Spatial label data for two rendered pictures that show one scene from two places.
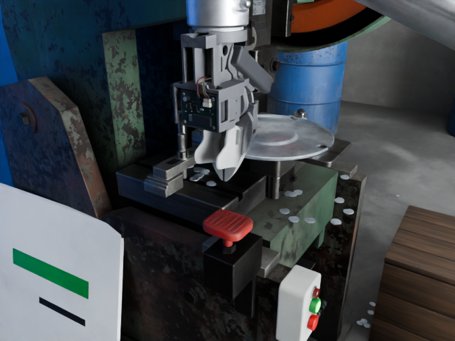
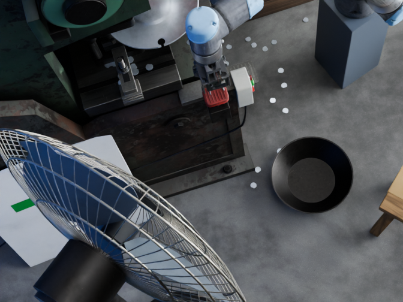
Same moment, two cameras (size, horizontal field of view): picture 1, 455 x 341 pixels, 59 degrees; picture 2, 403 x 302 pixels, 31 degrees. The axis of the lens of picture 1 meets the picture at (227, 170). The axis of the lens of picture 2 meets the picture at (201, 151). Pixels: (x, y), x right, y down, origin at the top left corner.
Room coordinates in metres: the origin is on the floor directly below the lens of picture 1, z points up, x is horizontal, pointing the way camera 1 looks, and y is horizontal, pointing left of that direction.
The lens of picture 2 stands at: (-0.14, 0.55, 2.59)
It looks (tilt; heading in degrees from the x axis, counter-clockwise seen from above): 68 degrees down; 326
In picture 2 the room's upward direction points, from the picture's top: 17 degrees counter-clockwise
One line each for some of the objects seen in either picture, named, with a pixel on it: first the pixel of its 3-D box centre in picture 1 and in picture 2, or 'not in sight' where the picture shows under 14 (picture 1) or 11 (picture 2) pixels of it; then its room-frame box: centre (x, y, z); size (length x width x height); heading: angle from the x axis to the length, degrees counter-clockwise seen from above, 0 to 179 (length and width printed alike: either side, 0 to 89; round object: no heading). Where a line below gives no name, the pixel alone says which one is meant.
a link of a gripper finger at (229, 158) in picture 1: (227, 157); not in sight; (0.51, 0.00, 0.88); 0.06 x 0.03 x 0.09; 147
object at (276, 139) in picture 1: (269, 134); (149, 5); (0.87, -0.10, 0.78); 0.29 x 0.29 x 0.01
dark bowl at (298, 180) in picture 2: not in sight; (311, 177); (0.30, -0.18, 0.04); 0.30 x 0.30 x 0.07
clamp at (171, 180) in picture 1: (179, 157); (124, 71); (0.80, 0.10, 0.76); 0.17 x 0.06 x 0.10; 147
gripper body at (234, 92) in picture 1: (215, 79); (210, 66); (0.51, 0.02, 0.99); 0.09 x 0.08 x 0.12; 147
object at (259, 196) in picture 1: (223, 165); (116, 36); (0.94, 0.01, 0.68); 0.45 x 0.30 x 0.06; 147
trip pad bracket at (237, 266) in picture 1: (233, 285); (217, 108); (0.55, -0.01, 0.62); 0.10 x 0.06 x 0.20; 147
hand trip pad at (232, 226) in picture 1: (227, 240); (216, 99); (0.54, 0.00, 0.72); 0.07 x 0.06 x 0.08; 57
